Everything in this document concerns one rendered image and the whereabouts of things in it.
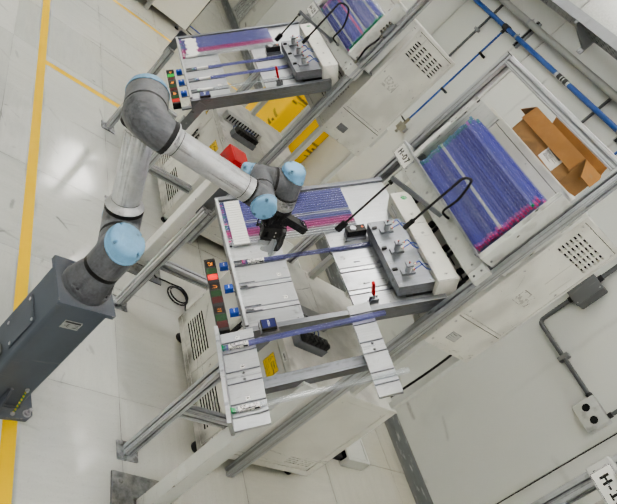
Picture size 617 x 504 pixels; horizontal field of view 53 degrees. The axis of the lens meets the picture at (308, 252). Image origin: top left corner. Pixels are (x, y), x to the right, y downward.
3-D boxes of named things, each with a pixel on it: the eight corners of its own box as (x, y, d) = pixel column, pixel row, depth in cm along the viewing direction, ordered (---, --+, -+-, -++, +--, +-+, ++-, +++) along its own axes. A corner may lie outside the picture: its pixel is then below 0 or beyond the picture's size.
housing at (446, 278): (431, 308, 221) (438, 281, 211) (384, 219, 254) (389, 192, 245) (451, 304, 223) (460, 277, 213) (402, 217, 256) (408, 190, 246)
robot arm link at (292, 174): (279, 156, 187) (306, 162, 189) (270, 185, 194) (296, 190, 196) (282, 171, 181) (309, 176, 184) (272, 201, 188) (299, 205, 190)
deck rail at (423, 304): (246, 343, 204) (246, 332, 200) (245, 339, 206) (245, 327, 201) (444, 308, 220) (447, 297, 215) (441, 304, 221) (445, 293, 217)
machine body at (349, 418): (186, 459, 246) (292, 374, 224) (169, 325, 294) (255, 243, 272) (298, 482, 287) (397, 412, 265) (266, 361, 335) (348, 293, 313)
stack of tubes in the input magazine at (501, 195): (475, 249, 207) (542, 197, 197) (418, 161, 242) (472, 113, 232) (494, 263, 215) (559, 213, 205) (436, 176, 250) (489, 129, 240)
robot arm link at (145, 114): (135, 101, 147) (288, 203, 172) (138, 82, 155) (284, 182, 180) (108, 136, 151) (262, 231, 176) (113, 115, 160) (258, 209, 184)
